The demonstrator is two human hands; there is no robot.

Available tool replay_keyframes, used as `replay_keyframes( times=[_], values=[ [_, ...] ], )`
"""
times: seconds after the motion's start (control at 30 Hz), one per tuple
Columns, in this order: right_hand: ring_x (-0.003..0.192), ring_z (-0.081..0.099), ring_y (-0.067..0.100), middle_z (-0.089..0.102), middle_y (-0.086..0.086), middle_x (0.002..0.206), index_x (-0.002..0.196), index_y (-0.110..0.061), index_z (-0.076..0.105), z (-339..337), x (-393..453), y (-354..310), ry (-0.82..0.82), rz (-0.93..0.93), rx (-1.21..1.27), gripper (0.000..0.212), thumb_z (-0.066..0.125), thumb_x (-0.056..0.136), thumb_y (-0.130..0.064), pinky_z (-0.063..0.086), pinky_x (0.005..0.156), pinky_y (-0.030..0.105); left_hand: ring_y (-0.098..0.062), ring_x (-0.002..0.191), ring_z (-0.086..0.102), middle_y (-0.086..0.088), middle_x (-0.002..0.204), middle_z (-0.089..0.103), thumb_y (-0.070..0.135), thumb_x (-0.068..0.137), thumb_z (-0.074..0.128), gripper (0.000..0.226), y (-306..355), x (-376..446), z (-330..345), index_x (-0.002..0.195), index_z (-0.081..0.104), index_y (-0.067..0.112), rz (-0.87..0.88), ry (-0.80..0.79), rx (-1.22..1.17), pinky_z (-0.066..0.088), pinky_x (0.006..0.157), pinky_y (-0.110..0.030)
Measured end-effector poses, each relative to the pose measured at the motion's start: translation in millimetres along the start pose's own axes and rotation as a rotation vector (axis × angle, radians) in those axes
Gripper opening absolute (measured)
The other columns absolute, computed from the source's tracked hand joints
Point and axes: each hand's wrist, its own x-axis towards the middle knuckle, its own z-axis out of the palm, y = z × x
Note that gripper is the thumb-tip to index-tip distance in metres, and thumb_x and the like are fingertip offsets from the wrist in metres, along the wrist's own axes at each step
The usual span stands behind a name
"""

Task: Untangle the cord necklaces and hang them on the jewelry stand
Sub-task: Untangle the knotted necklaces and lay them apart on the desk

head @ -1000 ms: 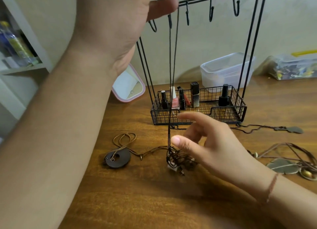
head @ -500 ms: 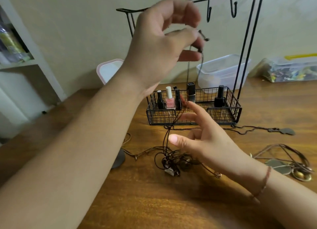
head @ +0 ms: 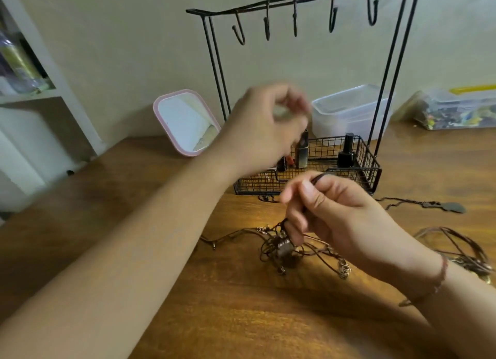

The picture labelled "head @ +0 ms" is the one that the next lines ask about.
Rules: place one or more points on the person's left hand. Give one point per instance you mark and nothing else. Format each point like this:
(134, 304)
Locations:
(252, 134)

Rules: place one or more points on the pink framed mirror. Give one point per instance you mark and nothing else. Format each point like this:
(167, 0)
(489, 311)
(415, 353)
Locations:
(186, 122)

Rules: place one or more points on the person's right thumb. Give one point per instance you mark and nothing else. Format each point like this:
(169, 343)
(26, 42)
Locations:
(314, 198)

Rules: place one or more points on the person's left forearm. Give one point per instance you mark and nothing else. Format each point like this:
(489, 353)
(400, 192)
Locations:
(128, 262)

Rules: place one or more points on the person's right hand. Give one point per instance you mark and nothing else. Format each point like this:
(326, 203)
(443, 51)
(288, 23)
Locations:
(356, 223)

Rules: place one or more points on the black nail polish bottle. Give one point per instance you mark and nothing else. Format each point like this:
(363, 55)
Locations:
(346, 155)

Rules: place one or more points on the clear plastic container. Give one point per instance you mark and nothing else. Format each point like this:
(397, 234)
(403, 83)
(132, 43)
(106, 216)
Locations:
(348, 112)

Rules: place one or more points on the person's right forearm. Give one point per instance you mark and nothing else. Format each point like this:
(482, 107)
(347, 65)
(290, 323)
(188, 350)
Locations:
(461, 316)

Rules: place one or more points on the yellow green bottle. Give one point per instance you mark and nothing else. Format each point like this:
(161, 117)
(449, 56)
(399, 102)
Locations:
(19, 66)

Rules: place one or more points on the white shelf unit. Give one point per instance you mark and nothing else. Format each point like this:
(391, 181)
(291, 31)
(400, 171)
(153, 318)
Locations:
(58, 79)

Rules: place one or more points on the clear box with yellow lid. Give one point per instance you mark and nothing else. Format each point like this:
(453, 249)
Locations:
(457, 110)

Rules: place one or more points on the person's left fingers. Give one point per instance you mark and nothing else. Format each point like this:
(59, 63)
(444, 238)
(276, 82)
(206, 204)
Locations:
(294, 103)

